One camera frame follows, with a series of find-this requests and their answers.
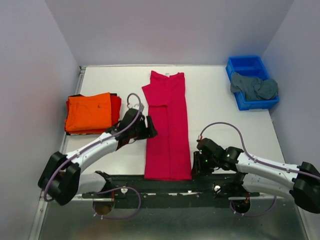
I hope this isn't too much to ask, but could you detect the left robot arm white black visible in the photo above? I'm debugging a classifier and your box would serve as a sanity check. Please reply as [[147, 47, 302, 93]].
[[38, 108, 158, 206]]

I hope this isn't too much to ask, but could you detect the aluminium frame rail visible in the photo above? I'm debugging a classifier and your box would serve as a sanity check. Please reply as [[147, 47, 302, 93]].
[[27, 65, 87, 240]]

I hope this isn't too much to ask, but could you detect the folded orange t shirt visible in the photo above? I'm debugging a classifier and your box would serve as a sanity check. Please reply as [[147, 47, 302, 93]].
[[64, 92, 113, 135]]

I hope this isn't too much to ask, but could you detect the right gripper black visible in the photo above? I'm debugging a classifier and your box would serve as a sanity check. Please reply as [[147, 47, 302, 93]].
[[190, 150, 218, 175]]

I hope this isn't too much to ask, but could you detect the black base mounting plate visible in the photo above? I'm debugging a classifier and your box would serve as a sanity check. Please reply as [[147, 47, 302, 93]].
[[82, 173, 249, 209]]

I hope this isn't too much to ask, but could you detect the blue plastic bin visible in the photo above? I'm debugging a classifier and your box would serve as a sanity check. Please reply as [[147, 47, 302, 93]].
[[225, 55, 280, 111]]

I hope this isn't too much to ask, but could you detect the magenta t shirt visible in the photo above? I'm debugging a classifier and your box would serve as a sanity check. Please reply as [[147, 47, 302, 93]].
[[142, 71, 192, 181]]

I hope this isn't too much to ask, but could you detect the grey t shirt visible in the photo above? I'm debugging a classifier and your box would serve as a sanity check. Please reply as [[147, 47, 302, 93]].
[[230, 72, 279, 102]]

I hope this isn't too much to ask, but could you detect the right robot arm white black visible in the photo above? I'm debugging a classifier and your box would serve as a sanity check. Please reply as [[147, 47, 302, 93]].
[[193, 137, 320, 214]]

